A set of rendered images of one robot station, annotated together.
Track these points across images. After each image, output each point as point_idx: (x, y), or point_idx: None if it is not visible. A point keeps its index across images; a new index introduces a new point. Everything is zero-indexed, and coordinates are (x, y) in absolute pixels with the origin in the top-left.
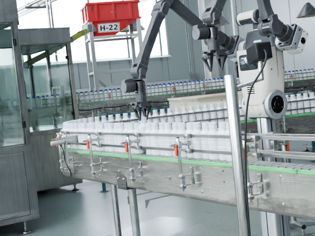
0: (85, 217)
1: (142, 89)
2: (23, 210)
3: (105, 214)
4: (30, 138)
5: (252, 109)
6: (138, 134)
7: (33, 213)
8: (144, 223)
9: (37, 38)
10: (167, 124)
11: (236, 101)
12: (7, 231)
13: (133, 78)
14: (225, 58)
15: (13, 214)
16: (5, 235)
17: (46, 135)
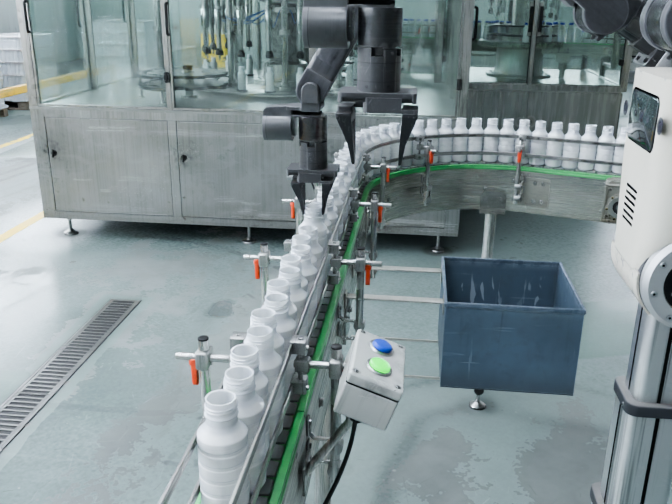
0: (545, 251)
1: (309, 138)
2: (433, 220)
3: (578, 258)
4: (466, 109)
5: (621, 267)
6: (287, 246)
7: (449, 227)
8: (615, 304)
9: None
10: (283, 264)
11: None
12: (420, 238)
13: (286, 106)
14: (408, 127)
15: (417, 222)
16: (409, 245)
17: (563, 93)
